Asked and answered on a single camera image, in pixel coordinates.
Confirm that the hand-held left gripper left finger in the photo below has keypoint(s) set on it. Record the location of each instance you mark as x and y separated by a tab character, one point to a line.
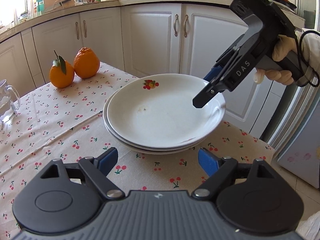
108	160

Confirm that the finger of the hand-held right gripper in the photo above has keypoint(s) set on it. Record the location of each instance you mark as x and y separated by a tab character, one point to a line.
212	73
202	100

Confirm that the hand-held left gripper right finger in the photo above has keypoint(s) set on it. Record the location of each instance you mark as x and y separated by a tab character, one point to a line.
207	160

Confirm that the person's right forearm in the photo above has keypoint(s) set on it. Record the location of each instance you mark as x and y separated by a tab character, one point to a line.
313	55

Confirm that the person's right hand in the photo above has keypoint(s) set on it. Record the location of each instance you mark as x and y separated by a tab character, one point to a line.
282	76

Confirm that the red pot lid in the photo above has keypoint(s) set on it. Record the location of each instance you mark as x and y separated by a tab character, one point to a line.
280	0

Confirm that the cherry-print tablecloth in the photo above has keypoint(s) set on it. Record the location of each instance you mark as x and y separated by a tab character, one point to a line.
62	120

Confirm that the white kitchen cabinet unit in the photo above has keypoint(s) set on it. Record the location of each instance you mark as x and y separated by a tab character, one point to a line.
150	35

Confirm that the orange with leaf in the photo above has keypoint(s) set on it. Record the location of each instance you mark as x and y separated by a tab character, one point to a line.
58	77

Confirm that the bumpy orange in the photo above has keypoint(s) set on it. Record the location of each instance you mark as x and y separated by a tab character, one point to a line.
86	65

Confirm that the glass pitcher with water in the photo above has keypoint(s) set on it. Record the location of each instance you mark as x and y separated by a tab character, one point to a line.
6	105

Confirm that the kitchen countertop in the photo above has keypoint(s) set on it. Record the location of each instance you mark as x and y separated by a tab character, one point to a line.
75	8

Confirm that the glass jar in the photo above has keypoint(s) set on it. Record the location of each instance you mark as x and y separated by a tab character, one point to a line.
25	17

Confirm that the teal bottle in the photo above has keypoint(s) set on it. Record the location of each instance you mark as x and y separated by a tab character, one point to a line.
40	5

